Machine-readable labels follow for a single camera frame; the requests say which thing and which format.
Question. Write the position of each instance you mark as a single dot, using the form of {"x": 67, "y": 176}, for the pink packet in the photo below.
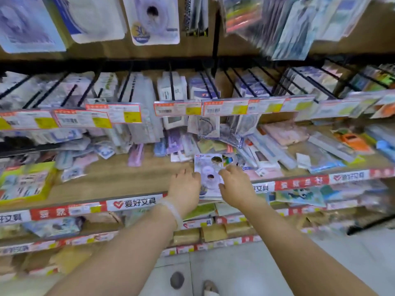
{"x": 285, "y": 132}

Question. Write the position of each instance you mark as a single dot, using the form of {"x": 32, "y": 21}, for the grey shoe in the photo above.
{"x": 177, "y": 280}

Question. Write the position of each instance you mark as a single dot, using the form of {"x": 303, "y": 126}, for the person's left forearm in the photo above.
{"x": 123, "y": 258}

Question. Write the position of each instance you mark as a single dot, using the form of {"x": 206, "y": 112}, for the pile of loose stationery packets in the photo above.
{"x": 277, "y": 154}

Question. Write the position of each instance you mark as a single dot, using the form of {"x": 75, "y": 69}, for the white hanging blister packet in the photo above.
{"x": 92, "y": 18}

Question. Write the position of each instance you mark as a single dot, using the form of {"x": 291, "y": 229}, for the green stationery box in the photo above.
{"x": 26, "y": 181}

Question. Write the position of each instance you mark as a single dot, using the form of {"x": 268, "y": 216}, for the lower wooden shelf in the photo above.
{"x": 98, "y": 235}

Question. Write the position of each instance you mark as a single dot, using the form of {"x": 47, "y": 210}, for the person's left hand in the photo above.
{"x": 183, "y": 189}

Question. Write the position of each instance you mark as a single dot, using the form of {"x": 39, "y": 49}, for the bunch of hanging pale packets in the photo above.
{"x": 308, "y": 24}

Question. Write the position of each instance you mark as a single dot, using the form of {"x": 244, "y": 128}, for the white round sticker packet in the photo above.
{"x": 209, "y": 169}

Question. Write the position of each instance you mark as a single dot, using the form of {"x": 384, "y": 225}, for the row of black display hooks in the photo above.
{"x": 172, "y": 84}

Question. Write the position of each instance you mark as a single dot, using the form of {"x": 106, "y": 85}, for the person's right thumb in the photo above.
{"x": 222, "y": 178}

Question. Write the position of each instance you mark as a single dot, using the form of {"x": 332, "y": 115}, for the purple slim packet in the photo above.
{"x": 135, "y": 155}

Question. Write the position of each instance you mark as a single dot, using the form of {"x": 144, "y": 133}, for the orange packet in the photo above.
{"x": 355, "y": 141}

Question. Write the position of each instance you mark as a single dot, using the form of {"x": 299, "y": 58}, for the black metal shelf rail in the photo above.
{"x": 123, "y": 64}

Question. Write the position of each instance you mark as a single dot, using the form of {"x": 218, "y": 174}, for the white packet with round label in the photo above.
{"x": 154, "y": 21}

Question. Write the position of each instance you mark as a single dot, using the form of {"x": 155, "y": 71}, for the row of brown cardboard boxes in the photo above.
{"x": 213, "y": 232}

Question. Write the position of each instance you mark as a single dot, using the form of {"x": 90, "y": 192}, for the person's right hand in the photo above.
{"x": 237, "y": 189}

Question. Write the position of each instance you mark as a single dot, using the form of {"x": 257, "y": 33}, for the row of hanging stationery packets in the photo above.
{"x": 142, "y": 89}

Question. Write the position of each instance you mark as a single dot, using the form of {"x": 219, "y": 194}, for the green flat packet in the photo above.
{"x": 200, "y": 211}

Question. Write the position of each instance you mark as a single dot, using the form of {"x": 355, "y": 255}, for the blue cartoon packet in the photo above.
{"x": 52, "y": 226}

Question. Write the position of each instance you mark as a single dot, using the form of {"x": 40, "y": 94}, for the row of price tags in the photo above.
{"x": 177, "y": 109}

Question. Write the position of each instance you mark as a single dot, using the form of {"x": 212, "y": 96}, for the beige sandal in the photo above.
{"x": 210, "y": 289}

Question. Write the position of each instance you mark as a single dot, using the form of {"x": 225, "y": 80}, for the teal cartoon packet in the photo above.
{"x": 301, "y": 197}

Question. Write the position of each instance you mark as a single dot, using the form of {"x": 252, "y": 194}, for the person's right forearm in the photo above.
{"x": 302, "y": 252}

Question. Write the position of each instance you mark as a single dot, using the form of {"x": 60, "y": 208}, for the black metal bar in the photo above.
{"x": 370, "y": 225}

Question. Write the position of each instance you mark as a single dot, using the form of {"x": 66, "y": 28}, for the person's left fingers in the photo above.
{"x": 184, "y": 173}

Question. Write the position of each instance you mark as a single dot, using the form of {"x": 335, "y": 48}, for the black striped hanging packet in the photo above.
{"x": 196, "y": 15}

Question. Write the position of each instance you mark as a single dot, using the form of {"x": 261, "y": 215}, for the wooden shelf with label strip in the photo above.
{"x": 123, "y": 178}

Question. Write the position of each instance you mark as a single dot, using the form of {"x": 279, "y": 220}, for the blue hanging card packet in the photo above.
{"x": 26, "y": 23}

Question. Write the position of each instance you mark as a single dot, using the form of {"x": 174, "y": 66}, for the colourful pen packet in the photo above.
{"x": 242, "y": 15}

